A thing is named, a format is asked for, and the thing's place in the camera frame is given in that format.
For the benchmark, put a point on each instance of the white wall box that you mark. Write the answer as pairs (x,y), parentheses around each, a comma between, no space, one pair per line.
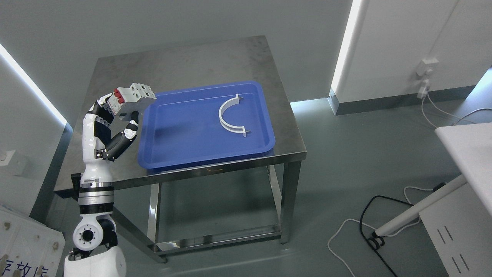
(14,163)

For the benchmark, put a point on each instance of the white wall socket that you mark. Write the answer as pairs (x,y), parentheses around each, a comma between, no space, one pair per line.
(426,66)

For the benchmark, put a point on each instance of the blue plastic tray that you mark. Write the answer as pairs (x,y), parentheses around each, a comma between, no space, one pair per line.
(181,128)

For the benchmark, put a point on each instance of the white curved plastic bracket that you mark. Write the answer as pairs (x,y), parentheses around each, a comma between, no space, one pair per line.
(234,117)

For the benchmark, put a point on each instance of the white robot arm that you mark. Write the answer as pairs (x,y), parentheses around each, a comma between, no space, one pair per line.
(96,252)

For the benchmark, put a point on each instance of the grey red circuit breaker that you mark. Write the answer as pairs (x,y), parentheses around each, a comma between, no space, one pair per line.
(136,98)

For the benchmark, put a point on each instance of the stainless steel table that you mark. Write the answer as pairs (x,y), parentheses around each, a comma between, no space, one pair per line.
(186,67)

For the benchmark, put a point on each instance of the white power adapter plug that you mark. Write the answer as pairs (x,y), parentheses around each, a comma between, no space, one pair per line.
(424,88)

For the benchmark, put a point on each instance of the white cabinet with slots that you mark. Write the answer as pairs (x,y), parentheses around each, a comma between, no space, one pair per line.
(460,228)

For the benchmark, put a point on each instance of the white board with text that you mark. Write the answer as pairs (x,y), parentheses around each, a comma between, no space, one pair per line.
(27,247)

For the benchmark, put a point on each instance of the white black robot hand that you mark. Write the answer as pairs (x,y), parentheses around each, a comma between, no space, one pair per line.
(99,149)

